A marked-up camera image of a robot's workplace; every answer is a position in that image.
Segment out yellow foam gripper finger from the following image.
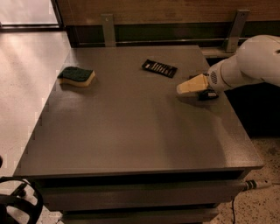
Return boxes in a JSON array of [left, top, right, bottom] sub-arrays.
[[177, 73, 208, 95]]

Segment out dark blue rxbar wrapper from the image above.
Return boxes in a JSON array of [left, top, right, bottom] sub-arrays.
[[195, 80, 219, 101]]

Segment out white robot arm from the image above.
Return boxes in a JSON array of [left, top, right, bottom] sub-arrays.
[[177, 35, 280, 96]]

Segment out green and yellow sponge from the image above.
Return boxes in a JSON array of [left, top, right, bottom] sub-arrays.
[[57, 66, 95, 88]]

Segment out grey drawer cabinet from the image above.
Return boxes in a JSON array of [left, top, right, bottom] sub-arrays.
[[16, 45, 263, 224]]

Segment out black office chair base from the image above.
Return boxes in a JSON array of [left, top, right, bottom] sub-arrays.
[[0, 177, 43, 224]]

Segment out right metal wall bracket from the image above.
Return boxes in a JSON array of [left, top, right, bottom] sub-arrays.
[[223, 9, 250, 53]]

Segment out metal wall bracket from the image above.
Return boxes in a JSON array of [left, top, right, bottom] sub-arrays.
[[101, 14, 116, 47], [223, 9, 250, 53]]

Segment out left metal wall bracket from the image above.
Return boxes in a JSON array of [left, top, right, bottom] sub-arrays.
[[101, 14, 116, 47]]

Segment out white drawer handle knob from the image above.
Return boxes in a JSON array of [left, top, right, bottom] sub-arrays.
[[244, 180, 271, 191]]

